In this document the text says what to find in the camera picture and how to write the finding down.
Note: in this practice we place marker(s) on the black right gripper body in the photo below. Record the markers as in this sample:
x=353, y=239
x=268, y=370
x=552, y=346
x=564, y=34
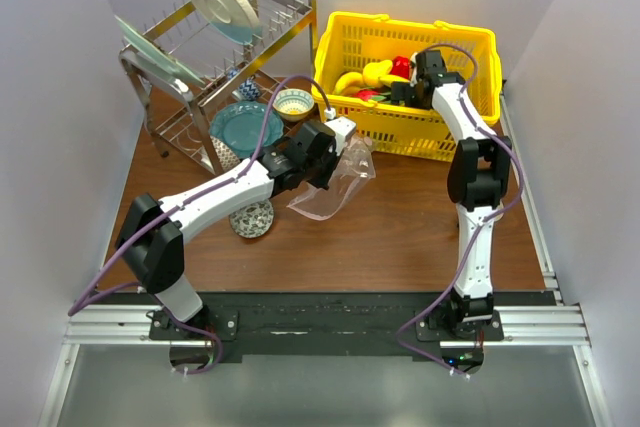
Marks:
x=408, y=92

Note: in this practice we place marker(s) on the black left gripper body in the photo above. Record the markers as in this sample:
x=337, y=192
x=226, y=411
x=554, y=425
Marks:
x=318, y=172

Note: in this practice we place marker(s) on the clear zip top bag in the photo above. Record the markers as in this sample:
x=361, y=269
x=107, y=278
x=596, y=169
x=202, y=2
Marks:
x=354, y=170

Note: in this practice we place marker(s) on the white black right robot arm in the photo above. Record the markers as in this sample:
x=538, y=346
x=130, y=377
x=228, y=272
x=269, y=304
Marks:
x=477, y=182

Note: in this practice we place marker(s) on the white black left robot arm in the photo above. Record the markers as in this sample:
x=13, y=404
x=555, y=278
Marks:
x=155, y=232

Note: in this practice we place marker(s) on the red bell pepper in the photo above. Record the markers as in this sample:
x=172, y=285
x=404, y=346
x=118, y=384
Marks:
x=401, y=67

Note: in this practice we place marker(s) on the yellow pear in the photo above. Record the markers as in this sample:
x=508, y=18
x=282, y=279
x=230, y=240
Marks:
x=373, y=72

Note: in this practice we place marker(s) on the red pink fruit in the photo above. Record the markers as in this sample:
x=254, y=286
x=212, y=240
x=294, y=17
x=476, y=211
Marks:
x=369, y=95

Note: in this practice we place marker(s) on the teal patterned bowl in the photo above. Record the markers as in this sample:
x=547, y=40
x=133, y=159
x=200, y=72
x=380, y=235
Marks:
x=293, y=105

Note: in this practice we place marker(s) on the yellow banana bunch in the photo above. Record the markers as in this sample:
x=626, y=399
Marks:
x=349, y=84

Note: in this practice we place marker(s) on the teal scalloped plate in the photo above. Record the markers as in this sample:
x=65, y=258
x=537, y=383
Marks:
x=239, y=124

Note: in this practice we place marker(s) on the yellow plastic basket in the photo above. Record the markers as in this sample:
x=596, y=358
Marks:
x=353, y=40

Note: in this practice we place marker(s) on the brown patterned cup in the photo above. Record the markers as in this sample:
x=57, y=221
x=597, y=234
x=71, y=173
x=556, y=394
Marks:
x=227, y=158

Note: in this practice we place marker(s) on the black white floral bowl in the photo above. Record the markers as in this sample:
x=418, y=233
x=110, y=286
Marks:
x=254, y=220

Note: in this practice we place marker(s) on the steel dish rack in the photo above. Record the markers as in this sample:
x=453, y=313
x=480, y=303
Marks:
x=178, y=115

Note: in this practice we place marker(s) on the blue chevron mug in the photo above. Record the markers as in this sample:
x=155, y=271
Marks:
x=249, y=90

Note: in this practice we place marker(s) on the light green plate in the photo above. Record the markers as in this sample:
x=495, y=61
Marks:
x=153, y=53

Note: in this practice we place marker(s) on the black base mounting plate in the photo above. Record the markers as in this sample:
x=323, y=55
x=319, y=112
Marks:
x=344, y=324

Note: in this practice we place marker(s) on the white round plate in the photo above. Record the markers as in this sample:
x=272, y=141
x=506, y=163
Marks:
x=235, y=19

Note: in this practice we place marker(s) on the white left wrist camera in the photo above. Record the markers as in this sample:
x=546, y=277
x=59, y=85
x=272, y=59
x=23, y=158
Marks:
x=343, y=128

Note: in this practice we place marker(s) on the aluminium frame rail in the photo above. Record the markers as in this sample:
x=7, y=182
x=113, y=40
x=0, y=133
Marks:
x=122, y=323

